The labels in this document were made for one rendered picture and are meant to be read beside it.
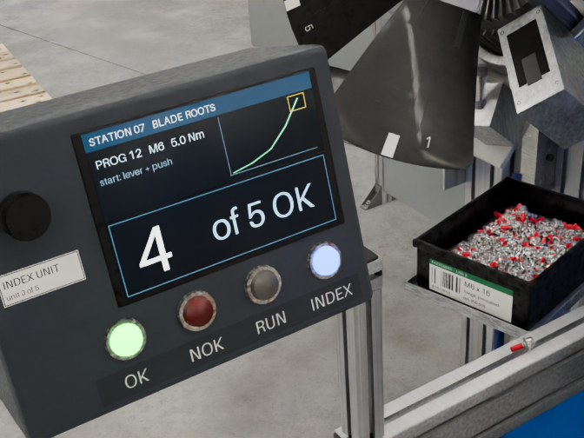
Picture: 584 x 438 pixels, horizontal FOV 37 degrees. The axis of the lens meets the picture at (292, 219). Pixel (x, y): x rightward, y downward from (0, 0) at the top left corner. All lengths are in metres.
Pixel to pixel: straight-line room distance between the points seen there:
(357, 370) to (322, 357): 1.55
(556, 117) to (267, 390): 1.23
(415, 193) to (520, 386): 1.94
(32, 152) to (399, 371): 1.83
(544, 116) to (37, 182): 0.85
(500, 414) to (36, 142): 0.59
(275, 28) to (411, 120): 3.16
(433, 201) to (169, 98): 2.27
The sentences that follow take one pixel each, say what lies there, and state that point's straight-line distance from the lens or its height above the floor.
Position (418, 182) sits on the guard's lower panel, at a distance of 2.83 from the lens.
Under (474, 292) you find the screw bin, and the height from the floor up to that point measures 0.84.
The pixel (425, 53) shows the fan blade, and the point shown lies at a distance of 1.25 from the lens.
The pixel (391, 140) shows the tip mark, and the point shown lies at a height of 0.94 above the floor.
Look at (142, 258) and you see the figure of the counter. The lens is 0.56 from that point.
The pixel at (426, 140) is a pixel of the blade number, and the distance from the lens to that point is 1.22.
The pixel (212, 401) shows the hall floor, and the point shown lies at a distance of 2.24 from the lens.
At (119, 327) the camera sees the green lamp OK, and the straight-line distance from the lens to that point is 0.56.
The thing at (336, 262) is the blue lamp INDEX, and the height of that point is 1.12.
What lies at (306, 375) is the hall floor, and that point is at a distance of 2.28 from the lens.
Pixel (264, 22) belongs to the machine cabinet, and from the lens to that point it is 4.42.
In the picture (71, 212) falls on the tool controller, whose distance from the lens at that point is 0.54.
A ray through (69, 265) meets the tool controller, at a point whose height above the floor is 1.17.
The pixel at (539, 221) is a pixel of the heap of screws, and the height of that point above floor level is 0.85.
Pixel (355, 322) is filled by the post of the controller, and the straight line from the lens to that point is 0.75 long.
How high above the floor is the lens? 1.44
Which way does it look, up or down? 29 degrees down
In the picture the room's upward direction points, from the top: 4 degrees counter-clockwise
